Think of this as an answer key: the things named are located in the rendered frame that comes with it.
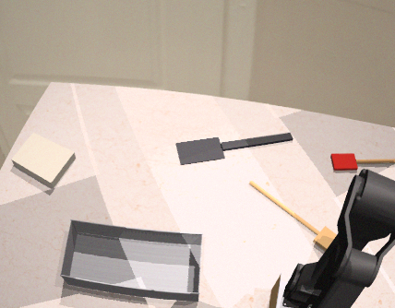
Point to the dark grey spatula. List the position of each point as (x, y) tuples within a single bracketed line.
[(208, 149)]

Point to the red spatula with wooden handle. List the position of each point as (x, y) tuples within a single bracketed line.
[(347, 162)]

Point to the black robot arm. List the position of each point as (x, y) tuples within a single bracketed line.
[(344, 270)]

